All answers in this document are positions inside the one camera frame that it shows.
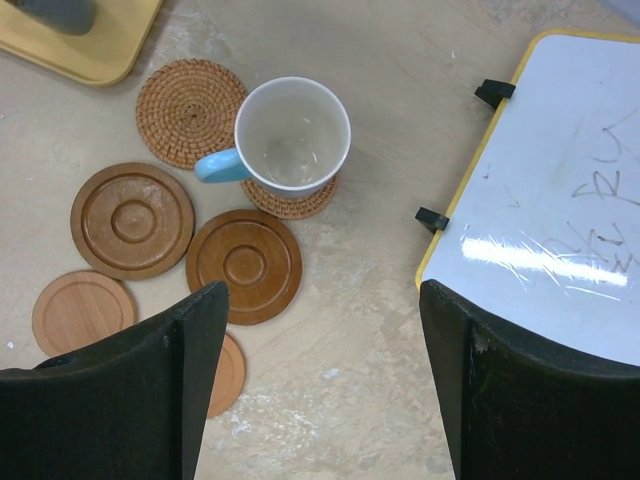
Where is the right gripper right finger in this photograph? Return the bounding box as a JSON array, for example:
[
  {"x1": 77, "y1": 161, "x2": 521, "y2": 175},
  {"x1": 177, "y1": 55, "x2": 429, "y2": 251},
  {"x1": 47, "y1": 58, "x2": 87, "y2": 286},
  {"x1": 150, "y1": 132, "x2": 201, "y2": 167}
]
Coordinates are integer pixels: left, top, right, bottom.
[{"x1": 419, "y1": 280, "x2": 639, "y2": 479}]

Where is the blue grey mug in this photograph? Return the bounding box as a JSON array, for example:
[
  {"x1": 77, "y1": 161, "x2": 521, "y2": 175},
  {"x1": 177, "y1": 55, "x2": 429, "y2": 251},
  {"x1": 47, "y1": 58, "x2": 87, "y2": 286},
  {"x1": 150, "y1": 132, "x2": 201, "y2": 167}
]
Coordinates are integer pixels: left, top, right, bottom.
[{"x1": 17, "y1": 0, "x2": 96, "y2": 36}]

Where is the plain orange wooden coaster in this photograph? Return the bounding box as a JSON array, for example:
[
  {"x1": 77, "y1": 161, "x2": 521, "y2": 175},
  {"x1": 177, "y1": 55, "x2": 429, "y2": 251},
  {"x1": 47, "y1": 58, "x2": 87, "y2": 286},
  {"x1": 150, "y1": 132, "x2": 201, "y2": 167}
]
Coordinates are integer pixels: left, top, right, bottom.
[{"x1": 32, "y1": 270, "x2": 138, "y2": 357}]

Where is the yellow plastic tray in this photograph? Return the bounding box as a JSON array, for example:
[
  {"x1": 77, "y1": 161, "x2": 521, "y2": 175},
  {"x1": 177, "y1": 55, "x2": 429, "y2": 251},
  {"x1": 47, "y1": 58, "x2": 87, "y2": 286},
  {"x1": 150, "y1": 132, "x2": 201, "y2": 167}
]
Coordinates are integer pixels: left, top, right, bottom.
[{"x1": 1, "y1": 1, "x2": 162, "y2": 87}]

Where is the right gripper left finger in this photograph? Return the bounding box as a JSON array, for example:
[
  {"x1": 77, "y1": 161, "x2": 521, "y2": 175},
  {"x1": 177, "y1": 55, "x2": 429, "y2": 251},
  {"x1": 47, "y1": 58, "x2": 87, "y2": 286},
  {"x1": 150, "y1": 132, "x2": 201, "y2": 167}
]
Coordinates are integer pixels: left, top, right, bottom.
[{"x1": 1, "y1": 281, "x2": 229, "y2": 479}]

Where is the woven rattan coaster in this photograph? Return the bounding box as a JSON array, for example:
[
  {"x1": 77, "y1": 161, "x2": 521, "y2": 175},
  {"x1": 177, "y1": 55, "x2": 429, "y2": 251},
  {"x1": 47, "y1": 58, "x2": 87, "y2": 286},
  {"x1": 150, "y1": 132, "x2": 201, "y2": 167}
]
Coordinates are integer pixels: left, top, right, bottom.
[
  {"x1": 135, "y1": 59, "x2": 247, "y2": 170},
  {"x1": 240, "y1": 175, "x2": 339, "y2": 220}
]

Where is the dark ringed wooden coaster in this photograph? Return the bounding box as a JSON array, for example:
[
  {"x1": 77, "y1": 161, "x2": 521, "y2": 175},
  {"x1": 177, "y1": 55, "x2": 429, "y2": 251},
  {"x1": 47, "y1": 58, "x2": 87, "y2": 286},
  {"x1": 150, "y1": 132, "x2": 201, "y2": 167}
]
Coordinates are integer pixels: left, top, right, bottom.
[{"x1": 70, "y1": 162, "x2": 196, "y2": 280}]

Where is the light blue mug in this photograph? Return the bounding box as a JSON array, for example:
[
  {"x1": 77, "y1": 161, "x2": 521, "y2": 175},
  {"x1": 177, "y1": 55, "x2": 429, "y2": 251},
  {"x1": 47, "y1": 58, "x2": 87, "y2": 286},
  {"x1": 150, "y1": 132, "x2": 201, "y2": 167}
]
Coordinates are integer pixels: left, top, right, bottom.
[{"x1": 194, "y1": 76, "x2": 352, "y2": 198}]

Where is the small whiteboard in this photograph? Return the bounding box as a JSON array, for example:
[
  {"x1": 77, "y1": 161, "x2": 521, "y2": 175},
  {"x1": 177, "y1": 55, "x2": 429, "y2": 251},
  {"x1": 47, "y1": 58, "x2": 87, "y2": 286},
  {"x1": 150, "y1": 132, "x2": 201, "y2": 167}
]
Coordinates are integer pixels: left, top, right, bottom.
[{"x1": 415, "y1": 30, "x2": 639, "y2": 365}]

